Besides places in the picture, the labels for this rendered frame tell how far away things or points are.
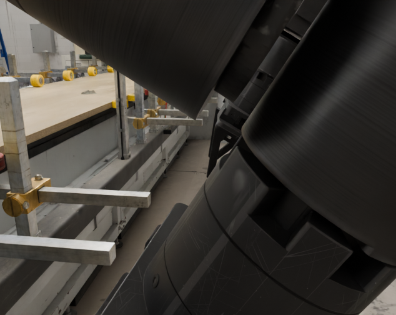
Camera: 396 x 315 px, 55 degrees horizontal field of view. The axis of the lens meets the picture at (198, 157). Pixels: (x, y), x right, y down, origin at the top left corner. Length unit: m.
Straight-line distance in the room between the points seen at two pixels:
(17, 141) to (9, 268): 0.28
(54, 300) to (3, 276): 0.84
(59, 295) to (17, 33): 11.49
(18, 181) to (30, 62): 11.81
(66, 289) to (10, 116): 1.04
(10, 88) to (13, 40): 12.05
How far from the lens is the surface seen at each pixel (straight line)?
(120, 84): 1.60
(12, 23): 12.98
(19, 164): 0.96
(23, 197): 0.98
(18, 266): 0.97
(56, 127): 1.46
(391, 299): 2.16
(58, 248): 0.73
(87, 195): 0.96
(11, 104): 0.93
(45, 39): 12.21
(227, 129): 0.47
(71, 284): 1.84
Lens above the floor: 1.17
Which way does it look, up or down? 17 degrees down
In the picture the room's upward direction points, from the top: straight up
